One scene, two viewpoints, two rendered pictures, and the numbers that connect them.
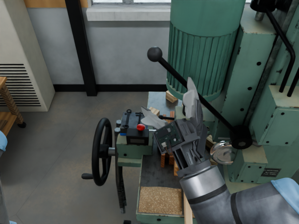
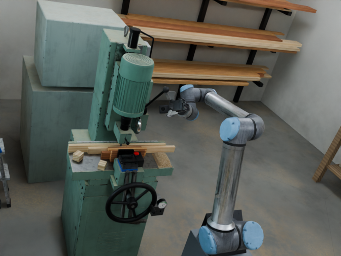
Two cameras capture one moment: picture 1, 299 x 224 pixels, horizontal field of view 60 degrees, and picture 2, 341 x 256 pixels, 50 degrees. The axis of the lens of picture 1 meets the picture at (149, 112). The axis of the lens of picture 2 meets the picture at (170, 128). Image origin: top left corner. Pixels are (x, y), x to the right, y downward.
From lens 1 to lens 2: 2.10 m
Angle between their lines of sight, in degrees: 88
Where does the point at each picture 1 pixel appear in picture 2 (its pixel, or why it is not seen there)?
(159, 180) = (151, 161)
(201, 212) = (194, 110)
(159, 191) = (161, 156)
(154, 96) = (78, 168)
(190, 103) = (171, 94)
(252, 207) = (192, 96)
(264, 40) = not seen: hidden behind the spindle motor
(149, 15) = not seen: outside the picture
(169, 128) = (182, 101)
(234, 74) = not seen: hidden behind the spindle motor
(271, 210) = (194, 91)
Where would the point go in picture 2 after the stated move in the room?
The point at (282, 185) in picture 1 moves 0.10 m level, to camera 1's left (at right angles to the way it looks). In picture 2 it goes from (188, 86) to (195, 94)
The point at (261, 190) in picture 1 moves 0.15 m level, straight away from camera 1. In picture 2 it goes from (188, 92) to (165, 84)
